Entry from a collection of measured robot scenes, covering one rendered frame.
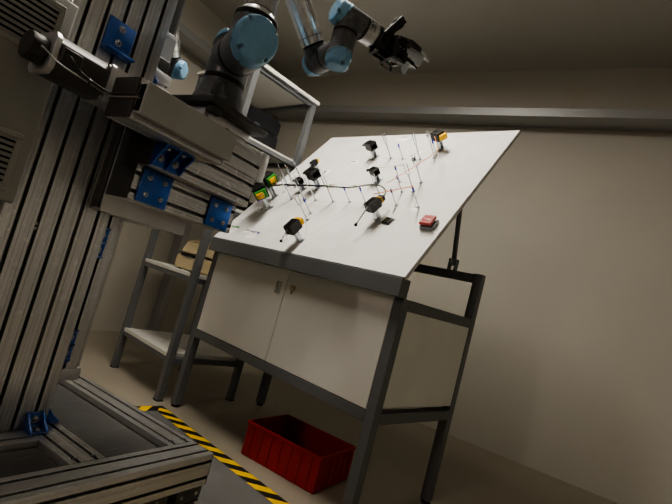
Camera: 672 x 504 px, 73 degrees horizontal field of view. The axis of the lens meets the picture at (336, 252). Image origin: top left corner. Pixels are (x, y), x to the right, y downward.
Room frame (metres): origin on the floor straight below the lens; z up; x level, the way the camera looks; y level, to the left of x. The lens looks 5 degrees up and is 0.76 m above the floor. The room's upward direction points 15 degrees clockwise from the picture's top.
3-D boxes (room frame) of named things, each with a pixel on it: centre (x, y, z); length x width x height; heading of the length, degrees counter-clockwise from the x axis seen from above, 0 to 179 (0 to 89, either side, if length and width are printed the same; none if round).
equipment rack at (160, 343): (2.73, 0.73, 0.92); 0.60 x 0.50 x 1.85; 48
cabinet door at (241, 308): (2.15, 0.37, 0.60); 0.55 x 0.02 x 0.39; 48
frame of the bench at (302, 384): (2.18, -0.03, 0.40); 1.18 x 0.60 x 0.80; 48
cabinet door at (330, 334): (1.78, -0.04, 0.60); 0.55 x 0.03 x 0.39; 48
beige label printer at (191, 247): (2.61, 0.68, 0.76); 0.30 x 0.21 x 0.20; 141
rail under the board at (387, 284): (1.95, 0.18, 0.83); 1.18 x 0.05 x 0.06; 48
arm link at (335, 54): (1.32, 0.15, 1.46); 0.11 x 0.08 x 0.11; 33
